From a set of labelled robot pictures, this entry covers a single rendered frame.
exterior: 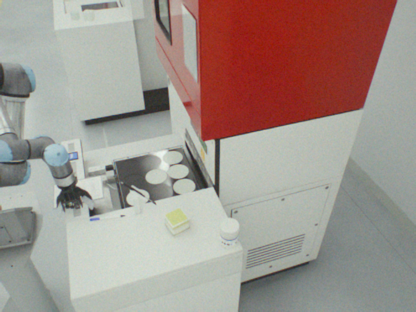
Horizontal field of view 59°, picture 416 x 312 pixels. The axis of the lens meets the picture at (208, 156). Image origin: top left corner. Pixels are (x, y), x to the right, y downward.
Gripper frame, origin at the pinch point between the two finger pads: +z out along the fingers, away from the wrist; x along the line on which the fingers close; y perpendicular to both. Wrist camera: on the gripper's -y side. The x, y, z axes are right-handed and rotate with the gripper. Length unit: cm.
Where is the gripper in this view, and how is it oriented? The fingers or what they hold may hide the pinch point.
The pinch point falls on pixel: (77, 211)
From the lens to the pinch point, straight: 165.8
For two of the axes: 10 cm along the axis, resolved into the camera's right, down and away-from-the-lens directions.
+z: 0.1, 7.6, 6.5
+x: 9.5, -2.1, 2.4
